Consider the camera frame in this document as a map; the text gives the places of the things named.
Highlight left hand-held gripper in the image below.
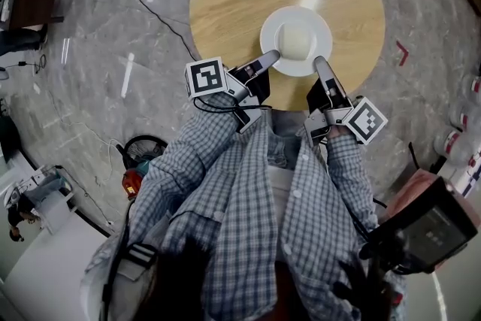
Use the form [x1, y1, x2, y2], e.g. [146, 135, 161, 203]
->
[184, 49, 282, 135]

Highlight person's left forearm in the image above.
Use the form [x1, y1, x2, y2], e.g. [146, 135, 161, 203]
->
[142, 92, 245, 200]

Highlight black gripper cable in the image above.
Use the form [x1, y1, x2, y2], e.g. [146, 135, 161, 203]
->
[193, 97, 272, 114]

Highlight white floor cable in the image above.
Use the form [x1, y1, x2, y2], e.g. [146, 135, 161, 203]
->
[37, 86, 125, 207]

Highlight red floor tape corner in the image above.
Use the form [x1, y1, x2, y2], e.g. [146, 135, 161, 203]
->
[396, 40, 410, 67]

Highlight striped shoulder strap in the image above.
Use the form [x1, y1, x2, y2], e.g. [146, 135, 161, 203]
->
[126, 242, 159, 270]

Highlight group of red-label water bottles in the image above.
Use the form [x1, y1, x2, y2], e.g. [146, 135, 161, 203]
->
[431, 73, 481, 177]

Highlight person's blue jeans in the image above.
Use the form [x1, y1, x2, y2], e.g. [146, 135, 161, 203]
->
[268, 111, 305, 168]

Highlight curved white counter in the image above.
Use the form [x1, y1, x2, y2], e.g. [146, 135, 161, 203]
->
[0, 146, 129, 321]

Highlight person's right forearm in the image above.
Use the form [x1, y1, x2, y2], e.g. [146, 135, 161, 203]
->
[323, 127, 377, 230]

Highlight white bin with plastic bag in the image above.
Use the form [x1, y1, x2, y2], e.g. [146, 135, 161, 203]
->
[26, 165, 80, 234]

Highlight black body cable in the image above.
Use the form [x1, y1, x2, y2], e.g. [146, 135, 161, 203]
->
[99, 195, 132, 321]

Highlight dark wooden side table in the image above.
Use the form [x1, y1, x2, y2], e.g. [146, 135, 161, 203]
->
[7, 0, 76, 31]

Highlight black strap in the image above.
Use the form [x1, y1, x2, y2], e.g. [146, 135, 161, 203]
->
[407, 141, 421, 172]

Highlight person's torso in plaid shirt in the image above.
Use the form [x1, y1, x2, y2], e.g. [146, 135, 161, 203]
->
[127, 112, 377, 321]

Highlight white round plate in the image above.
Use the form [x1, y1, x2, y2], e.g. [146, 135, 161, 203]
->
[259, 5, 334, 77]

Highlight black screen device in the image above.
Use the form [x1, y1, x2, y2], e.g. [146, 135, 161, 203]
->
[358, 176, 479, 274]

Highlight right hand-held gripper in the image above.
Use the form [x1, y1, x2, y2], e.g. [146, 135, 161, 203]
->
[303, 55, 389, 146]

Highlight pale cream food block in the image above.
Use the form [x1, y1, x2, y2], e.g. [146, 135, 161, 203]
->
[276, 23, 315, 61]

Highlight black floor fan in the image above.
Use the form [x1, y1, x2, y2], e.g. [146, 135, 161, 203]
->
[116, 134, 170, 177]

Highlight long black floor cable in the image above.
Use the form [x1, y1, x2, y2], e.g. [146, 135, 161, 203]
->
[114, 0, 198, 61]

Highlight red floor appliance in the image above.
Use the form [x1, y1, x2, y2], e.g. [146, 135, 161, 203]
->
[121, 168, 144, 202]

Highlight black power adapter cable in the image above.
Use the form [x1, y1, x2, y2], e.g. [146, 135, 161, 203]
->
[0, 54, 48, 76]

